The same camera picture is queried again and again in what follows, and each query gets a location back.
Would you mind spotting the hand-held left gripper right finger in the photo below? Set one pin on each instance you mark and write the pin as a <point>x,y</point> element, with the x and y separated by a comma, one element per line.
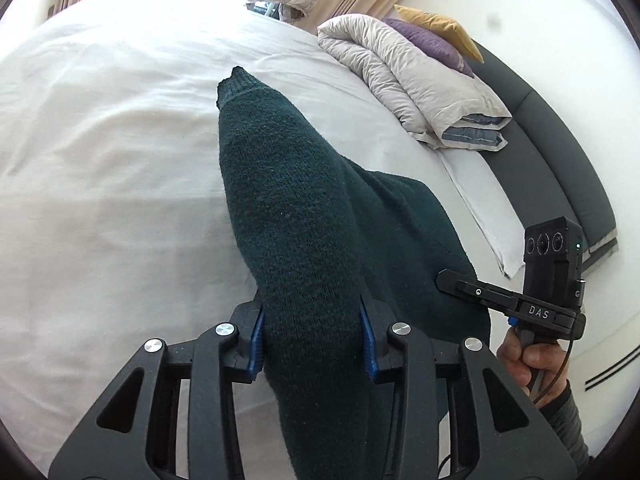
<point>368,345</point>

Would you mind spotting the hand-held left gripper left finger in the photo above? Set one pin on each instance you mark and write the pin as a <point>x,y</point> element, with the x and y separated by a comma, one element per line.
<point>256,345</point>

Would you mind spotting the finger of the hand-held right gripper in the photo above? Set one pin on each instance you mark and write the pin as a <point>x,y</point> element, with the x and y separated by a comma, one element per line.
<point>475,291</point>

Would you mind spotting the dark green knit sweater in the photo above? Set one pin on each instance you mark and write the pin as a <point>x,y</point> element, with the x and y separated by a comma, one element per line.
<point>300,210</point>

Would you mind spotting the person's right forearm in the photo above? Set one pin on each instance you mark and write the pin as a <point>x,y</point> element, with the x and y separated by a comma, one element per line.
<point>567,425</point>

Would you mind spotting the person's right hand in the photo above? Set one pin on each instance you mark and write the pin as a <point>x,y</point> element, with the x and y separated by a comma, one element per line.
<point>547,370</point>

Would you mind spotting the white pillow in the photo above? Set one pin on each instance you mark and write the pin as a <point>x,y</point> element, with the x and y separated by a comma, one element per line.
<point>485,200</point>

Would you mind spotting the grey padded headboard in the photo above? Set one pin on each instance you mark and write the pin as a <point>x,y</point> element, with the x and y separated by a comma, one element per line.
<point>550,150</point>

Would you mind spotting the bed with white sheet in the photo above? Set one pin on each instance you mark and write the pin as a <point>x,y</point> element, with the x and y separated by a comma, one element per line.
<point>125,160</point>

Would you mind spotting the folded beige duvet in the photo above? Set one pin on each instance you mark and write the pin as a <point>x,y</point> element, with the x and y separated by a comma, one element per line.
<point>400,60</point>

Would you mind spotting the purple pillow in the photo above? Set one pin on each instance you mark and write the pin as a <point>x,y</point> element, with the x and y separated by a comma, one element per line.
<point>430,40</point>

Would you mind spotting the yellow pillow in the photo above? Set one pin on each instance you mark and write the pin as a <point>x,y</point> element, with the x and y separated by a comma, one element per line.
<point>440,22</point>

